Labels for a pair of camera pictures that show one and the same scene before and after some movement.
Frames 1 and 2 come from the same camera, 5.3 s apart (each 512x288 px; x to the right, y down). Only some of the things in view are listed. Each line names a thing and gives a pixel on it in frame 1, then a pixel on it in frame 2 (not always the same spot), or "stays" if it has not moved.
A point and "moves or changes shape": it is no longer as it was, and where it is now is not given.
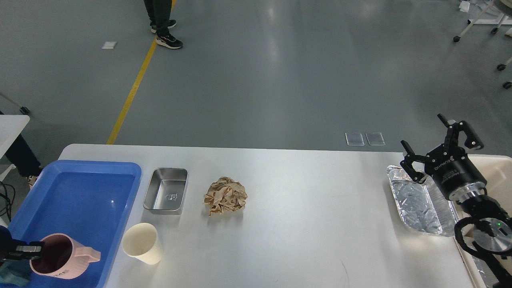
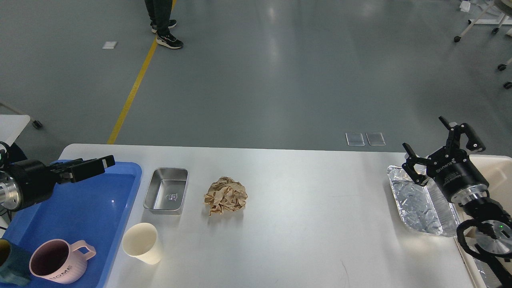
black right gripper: x=452 y=170 stays
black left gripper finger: x=29 y=250 → x=25 y=183
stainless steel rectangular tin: x=165 y=191 stays
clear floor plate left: x=354 y=139 stays
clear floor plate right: x=375 y=139 stays
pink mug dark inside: x=61 y=259 moves or changes shape
